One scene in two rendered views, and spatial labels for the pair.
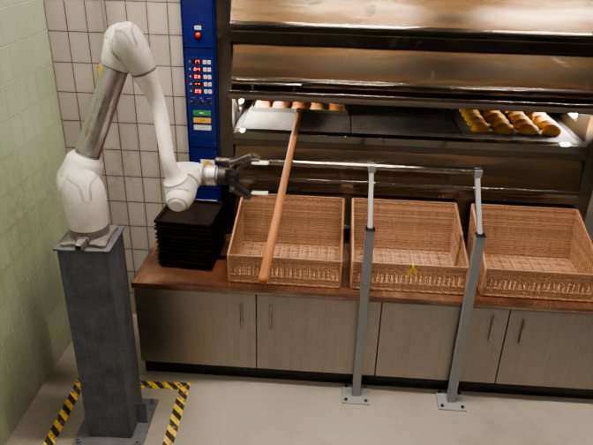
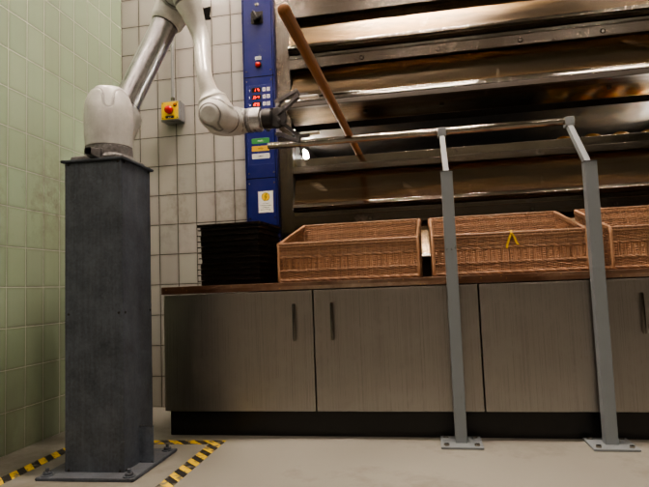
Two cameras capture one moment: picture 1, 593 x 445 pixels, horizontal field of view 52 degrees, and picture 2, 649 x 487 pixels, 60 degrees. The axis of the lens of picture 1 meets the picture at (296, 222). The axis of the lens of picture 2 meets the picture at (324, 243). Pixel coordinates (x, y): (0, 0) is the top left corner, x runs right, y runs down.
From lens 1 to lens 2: 1.66 m
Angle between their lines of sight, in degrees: 32
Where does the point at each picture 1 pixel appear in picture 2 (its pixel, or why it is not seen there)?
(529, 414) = not seen: outside the picture
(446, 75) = (512, 70)
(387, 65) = (448, 71)
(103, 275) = (113, 193)
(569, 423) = not seen: outside the picture
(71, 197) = (92, 100)
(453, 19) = (508, 15)
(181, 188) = (215, 98)
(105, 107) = (149, 51)
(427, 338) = (551, 337)
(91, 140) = (129, 83)
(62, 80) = not seen: hidden behind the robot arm
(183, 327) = (221, 350)
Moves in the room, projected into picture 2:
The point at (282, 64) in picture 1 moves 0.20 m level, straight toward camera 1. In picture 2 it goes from (341, 84) to (338, 68)
